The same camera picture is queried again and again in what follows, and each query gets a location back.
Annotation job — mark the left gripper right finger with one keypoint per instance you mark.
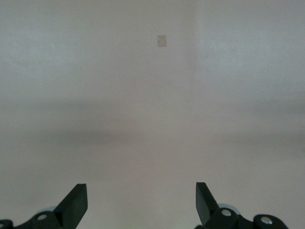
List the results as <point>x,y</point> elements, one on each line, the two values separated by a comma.
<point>207,210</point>

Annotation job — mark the small square tape mark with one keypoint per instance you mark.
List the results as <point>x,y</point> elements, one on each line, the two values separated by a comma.
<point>161,41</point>

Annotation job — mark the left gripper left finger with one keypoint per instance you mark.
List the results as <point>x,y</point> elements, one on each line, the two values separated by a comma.
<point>74,207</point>

